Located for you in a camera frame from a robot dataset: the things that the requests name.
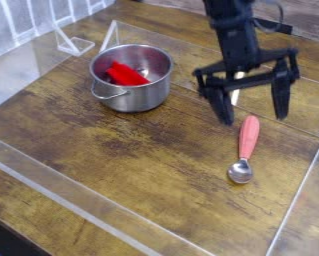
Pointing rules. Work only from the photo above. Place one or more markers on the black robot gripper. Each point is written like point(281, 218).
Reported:
point(242, 56)

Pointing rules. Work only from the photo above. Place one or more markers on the pink handled metal spoon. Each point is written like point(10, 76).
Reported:
point(240, 171)

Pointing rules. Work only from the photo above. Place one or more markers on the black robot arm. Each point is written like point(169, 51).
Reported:
point(240, 80)

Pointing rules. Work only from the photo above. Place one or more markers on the black strip on table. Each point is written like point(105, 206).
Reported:
point(266, 26)

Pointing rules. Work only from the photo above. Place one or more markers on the small silver metal pot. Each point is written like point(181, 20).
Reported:
point(151, 62)

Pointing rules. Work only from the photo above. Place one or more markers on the red object in pot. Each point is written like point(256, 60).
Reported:
point(125, 76)

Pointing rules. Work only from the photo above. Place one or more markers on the clear acrylic barrier front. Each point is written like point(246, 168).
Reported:
point(130, 227)

